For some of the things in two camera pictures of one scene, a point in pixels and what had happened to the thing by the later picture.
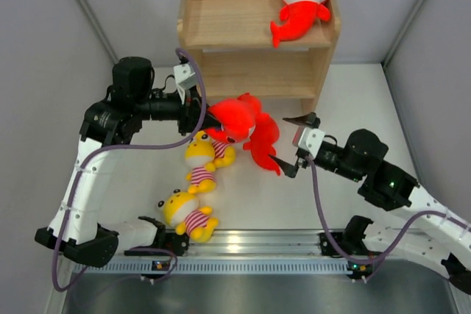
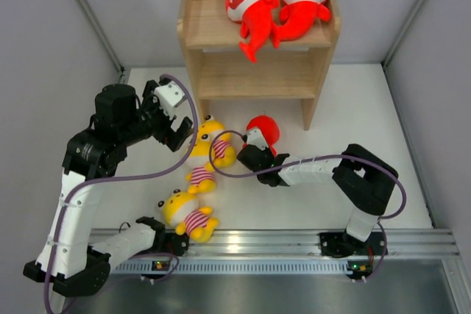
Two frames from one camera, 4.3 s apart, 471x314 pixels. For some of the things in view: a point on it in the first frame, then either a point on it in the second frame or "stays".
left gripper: x=191 y=112 → x=148 y=102
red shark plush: x=237 y=115 → x=249 y=3
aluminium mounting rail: x=268 y=243 stays
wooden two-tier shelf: x=225 y=23 stays
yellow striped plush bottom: x=183 y=209 stays
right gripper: x=307 y=119 → x=268 y=150
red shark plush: x=263 y=137 stays
